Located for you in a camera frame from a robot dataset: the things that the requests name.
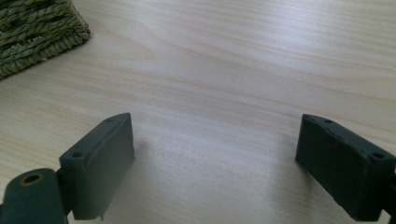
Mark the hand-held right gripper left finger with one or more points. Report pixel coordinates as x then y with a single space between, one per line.
93 168

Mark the green woven basket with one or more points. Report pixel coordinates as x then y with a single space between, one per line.
34 31

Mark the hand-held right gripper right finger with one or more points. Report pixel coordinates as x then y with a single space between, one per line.
342 165

